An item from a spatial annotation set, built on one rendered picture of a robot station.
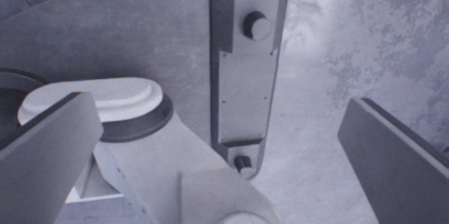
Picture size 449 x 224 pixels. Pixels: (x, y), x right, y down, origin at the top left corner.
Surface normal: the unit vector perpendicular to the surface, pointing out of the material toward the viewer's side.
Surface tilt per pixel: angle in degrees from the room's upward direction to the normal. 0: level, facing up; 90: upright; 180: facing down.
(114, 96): 90
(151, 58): 0
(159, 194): 90
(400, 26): 0
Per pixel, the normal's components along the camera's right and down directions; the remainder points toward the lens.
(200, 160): 0.02, -0.86
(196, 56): 0.20, 0.51
